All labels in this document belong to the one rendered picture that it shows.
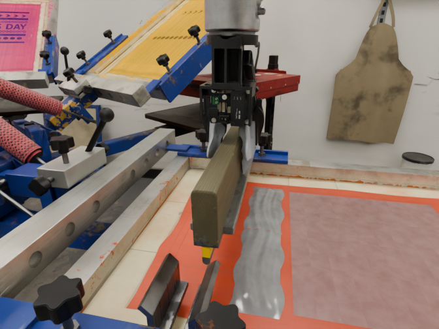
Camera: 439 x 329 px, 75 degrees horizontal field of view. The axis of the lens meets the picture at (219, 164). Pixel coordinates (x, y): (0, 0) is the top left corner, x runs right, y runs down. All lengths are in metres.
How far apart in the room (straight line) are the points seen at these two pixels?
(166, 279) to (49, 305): 0.12
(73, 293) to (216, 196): 0.17
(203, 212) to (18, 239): 0.26
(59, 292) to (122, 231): 0.21
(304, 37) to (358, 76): 0.50
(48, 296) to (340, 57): 2.37
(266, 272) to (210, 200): 0.20
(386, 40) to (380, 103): 0.44
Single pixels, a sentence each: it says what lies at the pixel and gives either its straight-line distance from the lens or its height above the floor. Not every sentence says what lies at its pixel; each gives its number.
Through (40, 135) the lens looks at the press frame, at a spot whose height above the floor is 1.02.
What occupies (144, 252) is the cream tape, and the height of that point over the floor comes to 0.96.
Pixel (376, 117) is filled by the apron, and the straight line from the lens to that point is 2.54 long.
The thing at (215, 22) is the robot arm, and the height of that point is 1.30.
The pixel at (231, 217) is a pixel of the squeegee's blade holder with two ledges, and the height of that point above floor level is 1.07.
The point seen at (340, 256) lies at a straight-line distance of 0.54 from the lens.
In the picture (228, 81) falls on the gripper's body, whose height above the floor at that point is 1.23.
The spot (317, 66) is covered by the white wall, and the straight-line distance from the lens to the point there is 2.47.
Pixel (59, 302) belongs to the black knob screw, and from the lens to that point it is 0.33.
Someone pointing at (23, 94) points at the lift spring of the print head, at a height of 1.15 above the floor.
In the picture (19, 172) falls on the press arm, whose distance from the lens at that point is 0.70.
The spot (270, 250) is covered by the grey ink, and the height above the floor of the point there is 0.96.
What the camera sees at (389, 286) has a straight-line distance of 0.52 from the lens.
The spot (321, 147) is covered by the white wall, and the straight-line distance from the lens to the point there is 2.62.
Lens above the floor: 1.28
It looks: 23 degrees down
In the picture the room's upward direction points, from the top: straight up
